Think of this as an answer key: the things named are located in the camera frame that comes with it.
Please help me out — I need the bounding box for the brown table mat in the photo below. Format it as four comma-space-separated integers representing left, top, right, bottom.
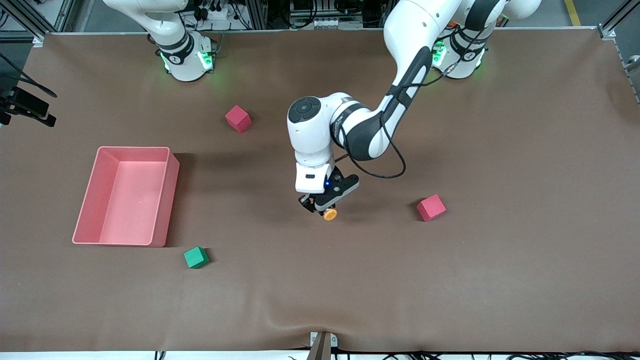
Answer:
0, 29, 640, 353

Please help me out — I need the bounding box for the pink foam cube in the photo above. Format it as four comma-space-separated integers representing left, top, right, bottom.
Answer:
416, 194, 447, 222
224, 105, 252, 134

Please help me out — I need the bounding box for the green foam cube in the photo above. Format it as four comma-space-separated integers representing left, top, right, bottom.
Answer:
183, 246, 210, 270

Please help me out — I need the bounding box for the pink plastic bin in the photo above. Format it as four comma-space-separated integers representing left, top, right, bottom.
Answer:
72, 146, 181, 248

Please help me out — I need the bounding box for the brown metal pole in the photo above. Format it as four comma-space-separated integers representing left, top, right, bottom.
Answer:
306, 333, 332, 360

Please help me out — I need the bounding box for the white socket strip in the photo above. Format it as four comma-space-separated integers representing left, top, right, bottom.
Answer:
311, 18, 364, 30

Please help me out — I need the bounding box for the white power strip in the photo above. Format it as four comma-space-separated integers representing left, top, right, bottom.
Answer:
199, 4, 232, 21

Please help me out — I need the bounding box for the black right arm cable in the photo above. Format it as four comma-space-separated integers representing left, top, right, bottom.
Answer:
0, 51, 58, 99

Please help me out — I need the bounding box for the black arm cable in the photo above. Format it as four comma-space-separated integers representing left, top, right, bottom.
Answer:
332, 27, 493, 179
0, 51, 58, 99

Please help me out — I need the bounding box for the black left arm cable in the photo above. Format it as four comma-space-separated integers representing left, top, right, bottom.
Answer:
332, 27, 493, 179

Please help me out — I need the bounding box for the aluminium frame strut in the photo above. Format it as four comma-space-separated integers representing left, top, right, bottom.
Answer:
0, 0, 76, 41

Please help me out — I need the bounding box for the grey metal table bracket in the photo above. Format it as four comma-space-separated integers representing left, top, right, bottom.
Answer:
310, 332, 339, 348

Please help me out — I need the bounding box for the aluminium frame post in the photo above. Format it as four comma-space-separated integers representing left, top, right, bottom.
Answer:
240, 0, 268, 30

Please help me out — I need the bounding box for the long black floor cable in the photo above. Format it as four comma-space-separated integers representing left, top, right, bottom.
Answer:
287, 351, 640, 360

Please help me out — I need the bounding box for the aluminium frame corner rail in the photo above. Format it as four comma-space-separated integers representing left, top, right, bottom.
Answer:
597, 0, 640, 105

